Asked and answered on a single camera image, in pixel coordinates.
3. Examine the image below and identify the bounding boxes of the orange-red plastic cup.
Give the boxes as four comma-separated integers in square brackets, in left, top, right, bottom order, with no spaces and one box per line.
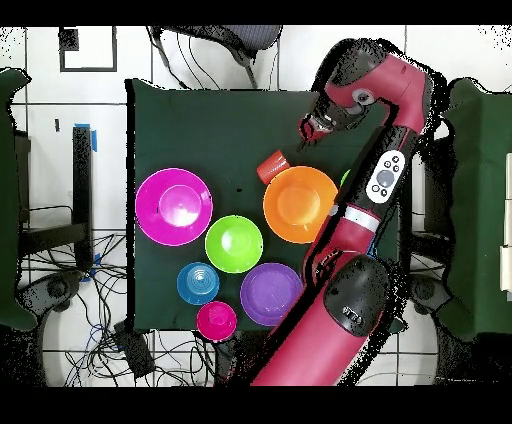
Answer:
[256,149,292,186]

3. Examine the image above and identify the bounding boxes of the dark green tablecloth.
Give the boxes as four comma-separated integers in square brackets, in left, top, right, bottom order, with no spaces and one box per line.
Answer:
[125,77,413,335]

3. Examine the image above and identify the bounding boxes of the black power strip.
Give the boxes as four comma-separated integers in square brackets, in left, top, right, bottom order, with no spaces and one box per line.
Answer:
[112,319,156,380]

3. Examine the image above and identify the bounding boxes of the medium green bowl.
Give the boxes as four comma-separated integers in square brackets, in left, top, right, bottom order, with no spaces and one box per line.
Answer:
[204,214,265,275]

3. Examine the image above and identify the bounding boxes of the black metal stand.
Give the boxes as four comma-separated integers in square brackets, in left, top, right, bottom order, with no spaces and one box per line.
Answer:
[399,133,455,267]
[15,125,95,273]

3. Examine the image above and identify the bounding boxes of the blue floor tape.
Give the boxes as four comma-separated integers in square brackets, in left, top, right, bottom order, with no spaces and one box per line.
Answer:
[73,122,98,153]

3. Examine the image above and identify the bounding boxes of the grey mesh office chair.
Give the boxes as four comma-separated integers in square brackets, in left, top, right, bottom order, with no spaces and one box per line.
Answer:
[151,24,284,90]

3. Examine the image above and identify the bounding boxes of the large orange bowl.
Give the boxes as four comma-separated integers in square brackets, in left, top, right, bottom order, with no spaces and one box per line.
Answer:
[262,165,340,245]

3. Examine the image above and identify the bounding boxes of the black square floor frame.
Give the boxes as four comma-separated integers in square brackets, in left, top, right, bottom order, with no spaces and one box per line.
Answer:
[58,25,119,74]

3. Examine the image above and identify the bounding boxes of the green cloth side table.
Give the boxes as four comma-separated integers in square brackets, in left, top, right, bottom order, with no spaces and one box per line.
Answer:
[434,76,512,343]
[0,66,39,333]

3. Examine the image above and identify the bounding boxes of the purple bowl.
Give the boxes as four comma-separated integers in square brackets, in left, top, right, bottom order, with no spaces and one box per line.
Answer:
[239,262,304,328]

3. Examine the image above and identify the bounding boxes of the small crimson bowl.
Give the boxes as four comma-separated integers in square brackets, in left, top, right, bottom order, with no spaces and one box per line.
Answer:
[195,300,238,343]

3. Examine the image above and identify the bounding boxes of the large pink bowl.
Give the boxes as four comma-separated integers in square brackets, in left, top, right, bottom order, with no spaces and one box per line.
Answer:
[134,167,215,248]

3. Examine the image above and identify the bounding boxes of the small blue bowl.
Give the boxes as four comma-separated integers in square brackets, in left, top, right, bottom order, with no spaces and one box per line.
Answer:
[176,261,221,307]

